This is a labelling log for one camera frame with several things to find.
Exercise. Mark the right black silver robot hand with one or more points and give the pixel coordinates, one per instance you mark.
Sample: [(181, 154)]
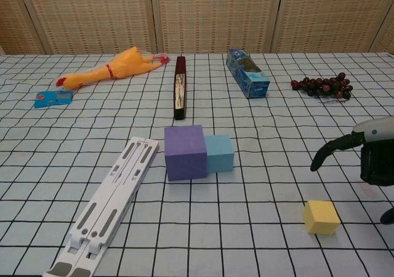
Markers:
[(378, 160)]

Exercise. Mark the small yellow foam cube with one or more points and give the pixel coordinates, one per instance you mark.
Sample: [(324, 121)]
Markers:
[(321, 218)]

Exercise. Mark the light blue foam cube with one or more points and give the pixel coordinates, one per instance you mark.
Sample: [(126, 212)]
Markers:
[(220, 157)]

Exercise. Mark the large purple foam cube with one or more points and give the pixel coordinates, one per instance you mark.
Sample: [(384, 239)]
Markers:
[(184, 154)]

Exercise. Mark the dark red grape bunch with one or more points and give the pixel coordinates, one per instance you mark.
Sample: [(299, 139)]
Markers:
[(323, 86)]

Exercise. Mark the blue cookie box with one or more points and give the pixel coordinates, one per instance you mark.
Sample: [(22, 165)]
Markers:
[(249, 80)]

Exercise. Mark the blue checkered tablecloth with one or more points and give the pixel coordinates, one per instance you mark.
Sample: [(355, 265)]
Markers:
[(215, 227)]

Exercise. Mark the long dark red box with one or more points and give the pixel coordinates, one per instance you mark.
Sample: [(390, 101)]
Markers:
[(179, 89)]

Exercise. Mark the bamboo folding screen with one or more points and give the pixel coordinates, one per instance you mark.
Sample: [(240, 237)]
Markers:
[(215, 15)]

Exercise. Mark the yellow rubber chicken toy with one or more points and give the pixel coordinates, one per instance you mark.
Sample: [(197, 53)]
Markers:
[(123, 66)]

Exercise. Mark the white folding laptop stand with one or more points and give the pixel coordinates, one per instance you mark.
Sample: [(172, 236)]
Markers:
[(107, 197)]

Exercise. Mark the blue card packet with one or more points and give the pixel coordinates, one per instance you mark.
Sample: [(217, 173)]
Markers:
[(52, 99)]

